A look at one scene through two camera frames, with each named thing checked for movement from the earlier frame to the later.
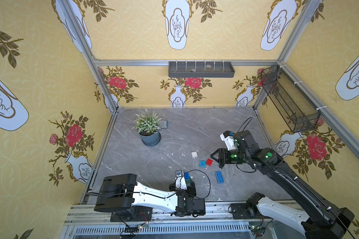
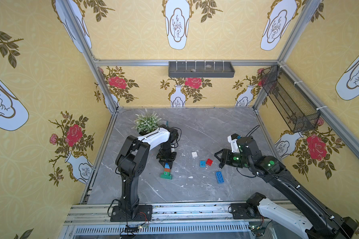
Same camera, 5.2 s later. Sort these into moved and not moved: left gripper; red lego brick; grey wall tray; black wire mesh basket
Moved: left gripper
Not moved: red lego brick; black wire mesh basket; grey wall tray
